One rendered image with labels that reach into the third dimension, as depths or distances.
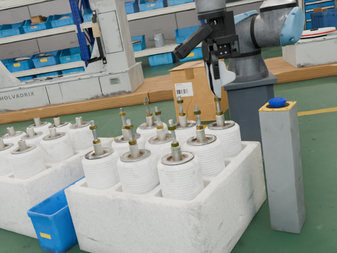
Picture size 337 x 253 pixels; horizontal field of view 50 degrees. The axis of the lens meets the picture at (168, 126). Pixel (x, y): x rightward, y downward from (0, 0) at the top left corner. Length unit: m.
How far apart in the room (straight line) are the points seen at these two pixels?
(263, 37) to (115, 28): 1.80
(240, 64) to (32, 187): 0.79
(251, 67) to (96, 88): 1.83
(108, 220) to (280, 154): 0.44
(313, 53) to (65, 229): 2.26
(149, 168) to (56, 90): 2.29
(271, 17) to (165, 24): 7.98
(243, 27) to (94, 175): 0.72
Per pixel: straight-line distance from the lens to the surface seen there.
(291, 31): 1.25
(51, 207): 1.14
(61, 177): 1.19
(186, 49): 0.93
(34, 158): 1.16
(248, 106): 1.33
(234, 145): 0.98
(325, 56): 2.90
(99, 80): 2.94
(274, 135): 0.87
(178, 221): 0.78
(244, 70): 1.32
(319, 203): 1.11
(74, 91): 3.02
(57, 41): 9.92
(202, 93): 1.99
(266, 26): 1.27
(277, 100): 0.87
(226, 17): 0.96
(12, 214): 1.24
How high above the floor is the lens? 0.53
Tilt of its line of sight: 15 degrees down
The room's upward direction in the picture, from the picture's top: 10 degrees counter-clockwise
